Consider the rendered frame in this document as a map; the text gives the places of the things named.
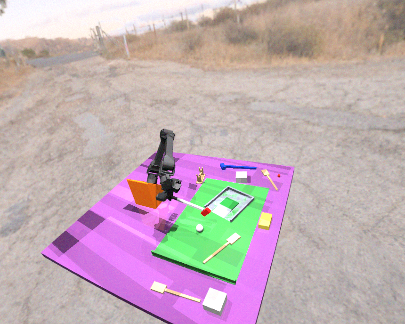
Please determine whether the yellow block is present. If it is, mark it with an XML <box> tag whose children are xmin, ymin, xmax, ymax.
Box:
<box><xmin>258</xmin><ymin>213</ymin><xmax>272</xmax><ymax>230</ymax></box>

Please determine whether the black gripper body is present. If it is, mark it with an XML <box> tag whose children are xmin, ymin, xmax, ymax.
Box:
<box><xmin>156</xmin><ymin>178</ymin><xmax>178</xmax><ymax>202</ymax></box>

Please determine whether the white cube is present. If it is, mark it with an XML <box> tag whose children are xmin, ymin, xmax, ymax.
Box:
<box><xmin>236</xmin><ymin>171</ymin><xmax>247</xmax><ymax>183</ymax></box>
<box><xmin>202</xmin><ymin>288</ymin><xmax>227</xmax><ymax>316</ymax></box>

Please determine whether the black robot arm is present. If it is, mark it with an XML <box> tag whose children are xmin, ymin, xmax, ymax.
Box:
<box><xmin>146</xmin><ymin>129</ymin><xmax>182</xmax><ymax>193</ymax></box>

